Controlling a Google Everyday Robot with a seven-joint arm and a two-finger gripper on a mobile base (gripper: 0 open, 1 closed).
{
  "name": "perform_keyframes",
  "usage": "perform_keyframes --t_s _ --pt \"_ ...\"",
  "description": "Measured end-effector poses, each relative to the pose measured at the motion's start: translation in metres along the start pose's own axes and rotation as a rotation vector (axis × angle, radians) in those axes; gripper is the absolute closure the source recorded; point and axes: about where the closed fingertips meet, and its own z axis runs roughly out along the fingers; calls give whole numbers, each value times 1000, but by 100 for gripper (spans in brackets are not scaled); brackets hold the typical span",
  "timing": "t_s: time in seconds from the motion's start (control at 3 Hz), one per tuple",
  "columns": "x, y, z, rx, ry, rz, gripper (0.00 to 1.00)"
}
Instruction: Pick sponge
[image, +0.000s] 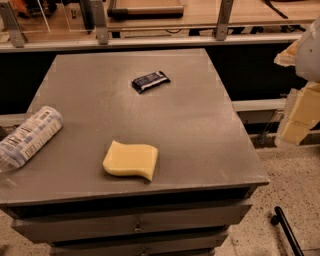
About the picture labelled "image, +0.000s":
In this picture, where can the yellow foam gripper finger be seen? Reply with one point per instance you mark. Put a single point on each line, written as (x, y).
(301, 114)
(288, 56)

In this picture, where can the yellow wavy sponge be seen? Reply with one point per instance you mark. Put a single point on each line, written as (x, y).
(131, 160)

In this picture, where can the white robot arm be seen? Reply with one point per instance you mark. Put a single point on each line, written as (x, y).
(308, 55)

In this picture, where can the black stand leg with wheel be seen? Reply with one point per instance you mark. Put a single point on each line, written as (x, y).
(280, 218)

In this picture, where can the dark blue snack bar wrapper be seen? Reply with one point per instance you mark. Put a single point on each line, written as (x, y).
(146, 82)

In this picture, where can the grey drawer cabinet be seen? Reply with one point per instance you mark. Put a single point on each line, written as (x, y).
(206, 171)

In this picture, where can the round metal drawer knob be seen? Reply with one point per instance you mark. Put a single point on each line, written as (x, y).
(138, 228)

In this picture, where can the metal railing frame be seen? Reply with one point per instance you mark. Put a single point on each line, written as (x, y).
(79, 25)

